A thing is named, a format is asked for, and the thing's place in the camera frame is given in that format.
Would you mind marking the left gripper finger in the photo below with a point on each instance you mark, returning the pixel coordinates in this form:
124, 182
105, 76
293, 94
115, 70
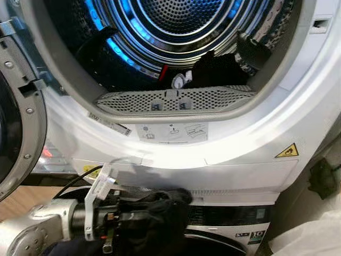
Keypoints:
160, 234
168, 201

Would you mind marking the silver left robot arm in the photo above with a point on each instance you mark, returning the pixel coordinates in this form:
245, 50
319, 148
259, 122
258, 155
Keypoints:
37, 224

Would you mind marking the small yellow sticker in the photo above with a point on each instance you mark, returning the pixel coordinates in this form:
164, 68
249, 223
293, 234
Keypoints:
90, 170

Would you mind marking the white tumble dryer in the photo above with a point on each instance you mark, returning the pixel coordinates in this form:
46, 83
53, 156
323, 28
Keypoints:
240, 138

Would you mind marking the narrow grey rim label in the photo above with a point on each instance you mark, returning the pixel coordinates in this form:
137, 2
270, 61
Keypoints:
109, 124

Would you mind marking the grey mesh lint filter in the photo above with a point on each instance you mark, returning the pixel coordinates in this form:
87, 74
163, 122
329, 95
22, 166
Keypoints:
213, 98

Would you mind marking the white translucent plastic bag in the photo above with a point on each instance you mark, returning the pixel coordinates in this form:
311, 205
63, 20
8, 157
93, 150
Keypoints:
314, 237

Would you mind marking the small white cloth item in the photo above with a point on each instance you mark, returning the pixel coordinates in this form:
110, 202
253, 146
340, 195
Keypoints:
180, 81

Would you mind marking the small red cloth item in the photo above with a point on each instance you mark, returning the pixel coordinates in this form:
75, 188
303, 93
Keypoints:
163, 73

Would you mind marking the black knit garment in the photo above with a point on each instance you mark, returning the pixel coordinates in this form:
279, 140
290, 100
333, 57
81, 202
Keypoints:
221, 69

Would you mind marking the grey round dryer door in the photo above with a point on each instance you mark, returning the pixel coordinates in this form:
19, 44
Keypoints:
24, 106

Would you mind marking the perforated steel dryer drum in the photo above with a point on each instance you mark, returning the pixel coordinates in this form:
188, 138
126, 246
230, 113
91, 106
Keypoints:
170, 16

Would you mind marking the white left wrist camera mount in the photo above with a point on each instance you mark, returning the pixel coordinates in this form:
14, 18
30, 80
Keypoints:
98, 186

